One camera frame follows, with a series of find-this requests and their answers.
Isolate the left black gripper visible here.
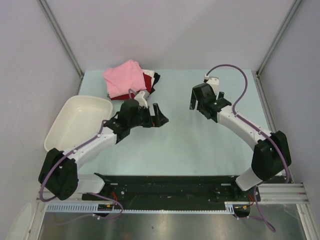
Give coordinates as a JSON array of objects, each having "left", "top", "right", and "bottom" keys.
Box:
[{"left": 128, "top": 103, "right": 168, "bottom": 129}]

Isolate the pink t shirt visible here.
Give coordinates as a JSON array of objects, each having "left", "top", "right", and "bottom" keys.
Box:
[{"left": 102, "top": 59, "right": 147, "bottom": 99}]

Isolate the white plastic bin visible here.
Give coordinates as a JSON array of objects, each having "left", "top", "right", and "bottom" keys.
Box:
[{"left": 44, "top": 95, "right": 113, "bottom": 151}]

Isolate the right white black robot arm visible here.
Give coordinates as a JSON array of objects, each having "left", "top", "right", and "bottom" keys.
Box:
[{"left": 189, "top": 83, "right": 292, "bottom": 201}]

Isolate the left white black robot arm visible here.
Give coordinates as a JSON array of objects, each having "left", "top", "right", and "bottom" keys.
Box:
[{"left": 38, "top": 99, "right": 169, "bottom": 202}]

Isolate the folded red t shirt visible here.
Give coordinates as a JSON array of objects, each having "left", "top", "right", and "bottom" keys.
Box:
[{"left": 109, "top": 75, "right": 153, "bottom": 101}]

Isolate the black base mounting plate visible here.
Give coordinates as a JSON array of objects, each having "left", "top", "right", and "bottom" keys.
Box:
[{"left": 98, "top": 173, "right": 261, "bottom": 212}]

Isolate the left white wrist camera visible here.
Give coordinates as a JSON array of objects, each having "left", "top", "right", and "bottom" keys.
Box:
[{"left": 134, "top": 90, "right": 150, "bottom": 108}]

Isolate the white slotted cable duct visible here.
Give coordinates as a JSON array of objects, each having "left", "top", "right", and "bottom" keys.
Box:
[{"left": 46, "top": 201, "right": 236, "bottom": 215}]

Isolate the right aluminium side rail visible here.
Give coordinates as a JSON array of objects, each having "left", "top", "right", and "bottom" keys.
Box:
[{"left": 254, "top": 72, "right": 307, "bottom": 203}]

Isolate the right aluminium frame post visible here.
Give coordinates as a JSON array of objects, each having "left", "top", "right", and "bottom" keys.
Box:
[{"left": 255, "top": 0, "right": 305, "bottom": 78}]

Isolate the aluminium frame post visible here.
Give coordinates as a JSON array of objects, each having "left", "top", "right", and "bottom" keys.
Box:
[
  {"left": 36, "top": 0, "right": 84, "bottom": 80},
  {"left": 255, "top": 0, "right": 305, "bottom": 78}
]

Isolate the left aluminium frame post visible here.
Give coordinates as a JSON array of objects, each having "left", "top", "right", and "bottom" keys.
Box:
[{"left": 36, "top": 0, "right": 84, "bottom": 80}]

